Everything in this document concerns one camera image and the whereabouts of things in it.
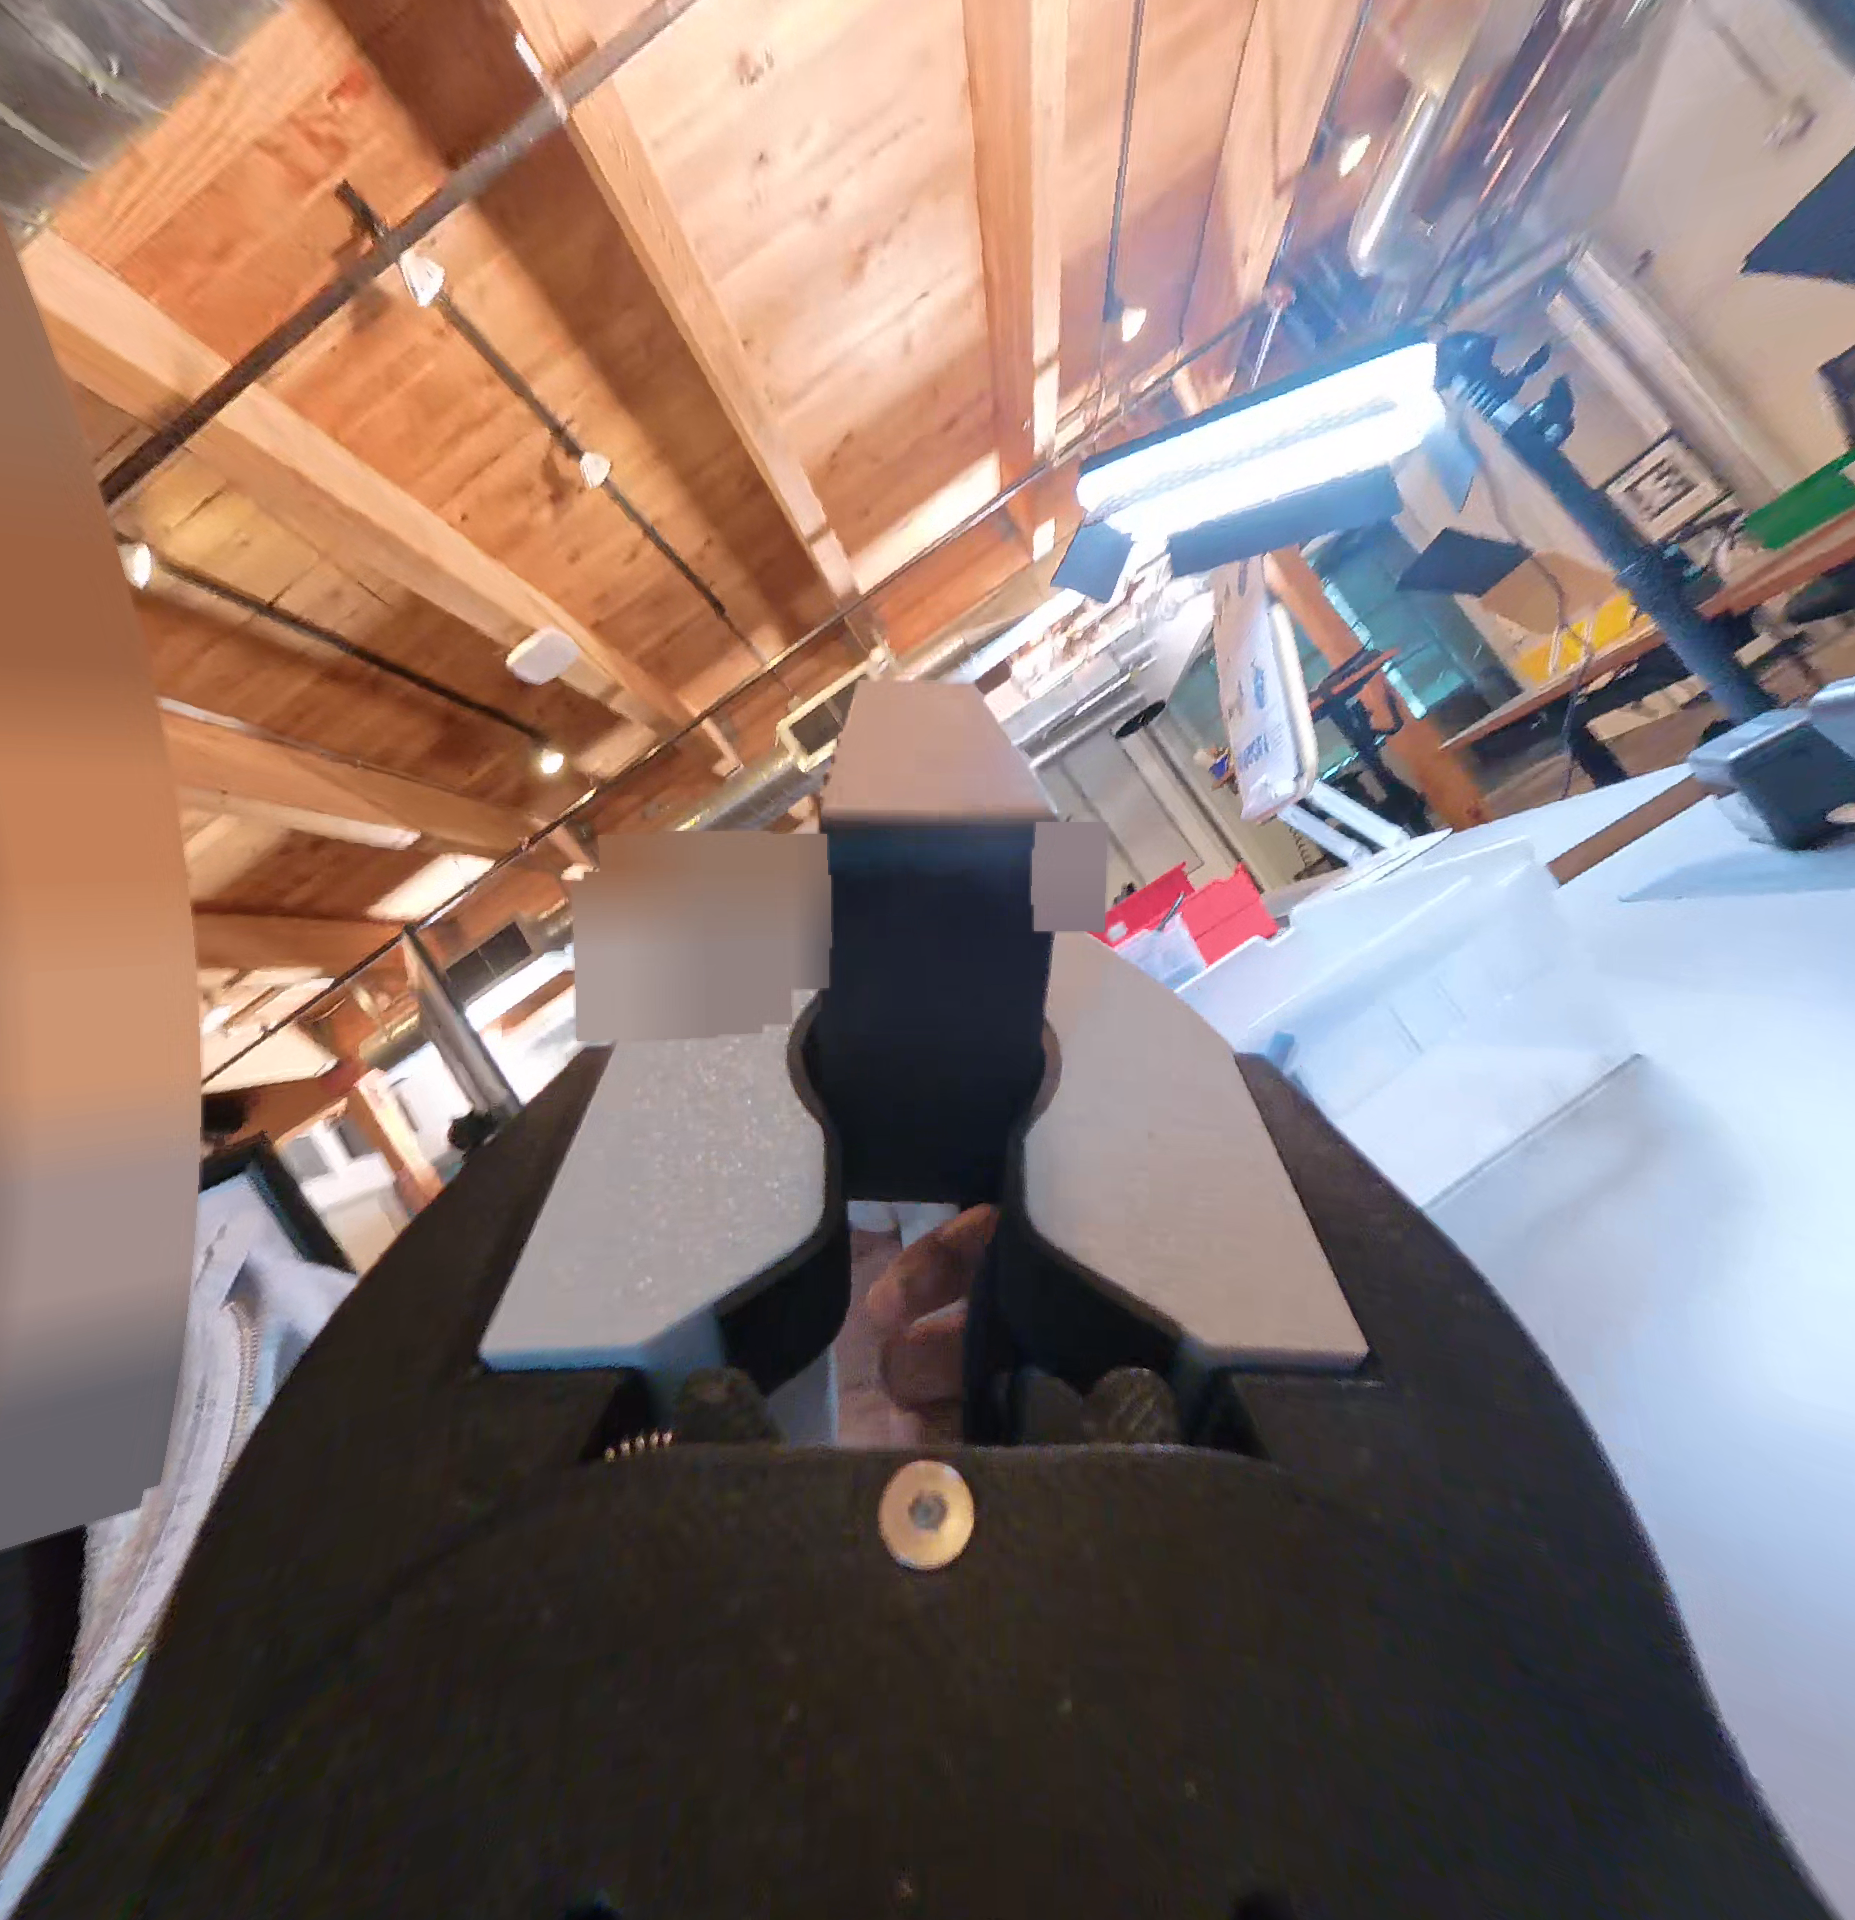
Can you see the framed picture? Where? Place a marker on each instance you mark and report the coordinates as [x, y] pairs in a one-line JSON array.
[[1662, 480]]

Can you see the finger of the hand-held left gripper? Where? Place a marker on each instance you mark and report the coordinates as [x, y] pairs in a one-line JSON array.
[[935, 764]]

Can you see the clear plastic bin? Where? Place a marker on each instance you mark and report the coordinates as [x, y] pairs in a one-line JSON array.
[[1408, 974]]

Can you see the silver ventilation duct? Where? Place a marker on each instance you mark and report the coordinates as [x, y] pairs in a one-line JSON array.
[[1483, 134]]

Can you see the grey clamp block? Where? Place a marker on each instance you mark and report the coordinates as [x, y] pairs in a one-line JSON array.
[[1797, 780]]

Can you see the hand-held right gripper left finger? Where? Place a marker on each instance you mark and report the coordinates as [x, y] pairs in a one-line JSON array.
[[672, 1199]]

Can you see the black wall panel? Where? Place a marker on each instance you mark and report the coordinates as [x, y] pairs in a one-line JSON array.
[[1826, 216], [1461, 557]]

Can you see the white board stand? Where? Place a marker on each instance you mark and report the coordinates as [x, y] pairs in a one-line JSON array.
[[1339, 818]]

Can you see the black usb hub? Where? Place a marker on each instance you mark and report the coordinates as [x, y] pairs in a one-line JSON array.
[[935, 1018]]

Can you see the person's right hand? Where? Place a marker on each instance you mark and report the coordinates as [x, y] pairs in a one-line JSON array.
[[928, 1291]]

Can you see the white ceiling sensor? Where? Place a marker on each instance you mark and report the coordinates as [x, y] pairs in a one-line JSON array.
[[542, 657]]

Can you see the green plastic bin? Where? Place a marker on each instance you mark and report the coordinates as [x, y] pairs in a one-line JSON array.
[[1819, 501]]

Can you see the instruction poster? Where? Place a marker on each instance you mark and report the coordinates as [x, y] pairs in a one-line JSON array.
[[1256, 689]]

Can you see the cardboard box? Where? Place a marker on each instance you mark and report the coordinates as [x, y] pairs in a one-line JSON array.
[[1527, 592]]

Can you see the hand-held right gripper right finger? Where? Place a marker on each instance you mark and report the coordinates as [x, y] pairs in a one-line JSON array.
[[1166, 1185]]

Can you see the yellow items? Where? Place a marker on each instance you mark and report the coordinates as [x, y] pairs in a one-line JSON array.
[[1580, 629]]

